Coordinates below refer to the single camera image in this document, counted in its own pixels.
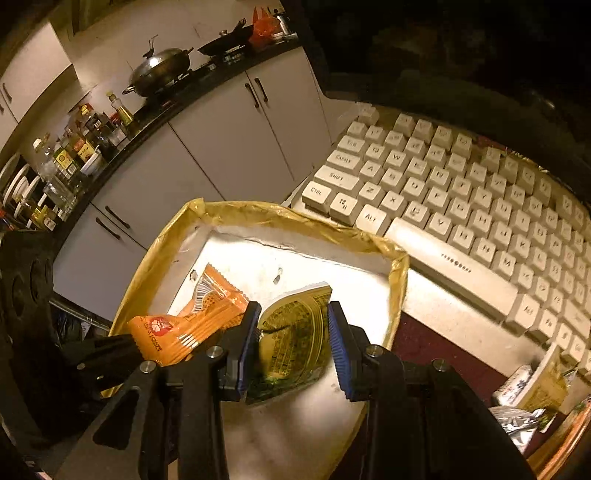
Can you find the white wall cabinets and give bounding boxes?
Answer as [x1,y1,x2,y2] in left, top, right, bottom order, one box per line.
[0,21,77,153]

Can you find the white keyboard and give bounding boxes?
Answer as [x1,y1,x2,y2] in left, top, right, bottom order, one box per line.
[281,104,591,379]

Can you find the yellow oil bottle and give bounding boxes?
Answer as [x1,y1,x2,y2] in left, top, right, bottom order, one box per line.
[106,91,134,127]

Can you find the black gas stove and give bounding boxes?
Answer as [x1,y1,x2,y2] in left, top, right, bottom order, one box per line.
[139,48,252,109]

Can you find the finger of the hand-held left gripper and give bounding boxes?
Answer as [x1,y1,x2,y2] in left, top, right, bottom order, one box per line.
[74,357,148,402]
[60,333,141,365]

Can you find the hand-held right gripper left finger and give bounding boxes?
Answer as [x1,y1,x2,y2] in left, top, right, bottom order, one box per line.
[53,301,262,480]

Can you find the row of condiment bottles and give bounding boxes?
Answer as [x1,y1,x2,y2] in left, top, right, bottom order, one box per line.
[28,104,130,232]

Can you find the white box with yellow tape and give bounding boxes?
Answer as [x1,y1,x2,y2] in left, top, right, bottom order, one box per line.
[99,198,411,480]

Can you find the black frying pan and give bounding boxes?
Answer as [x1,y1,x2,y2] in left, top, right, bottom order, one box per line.
[198,18,254,58]

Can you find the small orange snack packet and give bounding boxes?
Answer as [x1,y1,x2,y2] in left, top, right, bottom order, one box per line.
[127,263,250,367]

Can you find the black monitor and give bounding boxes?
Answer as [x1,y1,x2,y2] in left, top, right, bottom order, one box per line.
[281,0,591,208]

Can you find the green yellow pea packet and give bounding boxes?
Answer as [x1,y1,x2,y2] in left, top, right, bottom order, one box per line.
[519,344,578,416]
[247,282,333,406]

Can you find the steel wok with lid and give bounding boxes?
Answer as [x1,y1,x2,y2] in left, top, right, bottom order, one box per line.
[122,39,195,97]

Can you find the orange plastic bag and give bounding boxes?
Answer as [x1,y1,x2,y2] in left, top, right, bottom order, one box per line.
[249,7,284,47]

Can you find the dish rack with plates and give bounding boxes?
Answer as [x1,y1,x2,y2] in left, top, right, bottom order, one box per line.
[0,154,47,232]

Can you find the white base cabinets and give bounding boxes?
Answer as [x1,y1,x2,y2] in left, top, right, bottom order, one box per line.
[51,46,333,324]

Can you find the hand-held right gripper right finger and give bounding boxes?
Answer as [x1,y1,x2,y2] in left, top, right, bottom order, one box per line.
[327,301,539,480]

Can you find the white bowl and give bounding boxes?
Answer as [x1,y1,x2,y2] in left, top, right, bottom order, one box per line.
[79,150,103,176]

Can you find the steel pot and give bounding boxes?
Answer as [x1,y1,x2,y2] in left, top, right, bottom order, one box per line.
[272,9,296,40]

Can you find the silver snack packet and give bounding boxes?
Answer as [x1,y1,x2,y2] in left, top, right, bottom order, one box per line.
[489,405,548,455]

